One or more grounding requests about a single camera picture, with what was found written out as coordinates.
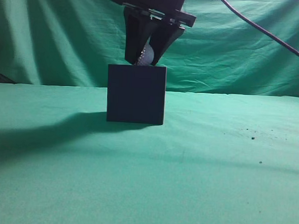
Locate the black cube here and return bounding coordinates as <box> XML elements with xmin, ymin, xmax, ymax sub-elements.
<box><xmin>107</xmin><ymin>64</ymin><xmax>167</xmax><ymax>125</ymax></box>

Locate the green backdrop cloth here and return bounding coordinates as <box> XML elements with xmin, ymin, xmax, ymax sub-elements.
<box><xmin>0</xmin><ymin>0</ymin><xmax>299</xmax><ymax>97</ymax></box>

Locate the white dimpled golf ball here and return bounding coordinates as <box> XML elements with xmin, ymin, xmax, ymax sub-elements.
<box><xmin>136</xmin><ymin>44</ymin><xmax>155</xmax><ymax>66</ymax></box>

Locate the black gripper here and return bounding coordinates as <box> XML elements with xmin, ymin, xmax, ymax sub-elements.
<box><xmin>111</xmin><ymin>0</ymin><xmax>196</xmax><ymax>65</ymax></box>

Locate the green table cloth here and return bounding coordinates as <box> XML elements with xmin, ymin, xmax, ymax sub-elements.
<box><xmin>0</xmin><ymin>84</ymin><xmax>299</xmax><ymax>224</ymax></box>

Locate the purple cable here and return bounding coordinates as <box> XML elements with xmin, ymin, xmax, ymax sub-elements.
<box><xmin>214</xmin><ymin>0</ymin><xmax>299</xmax><ymax>62</ymax></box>

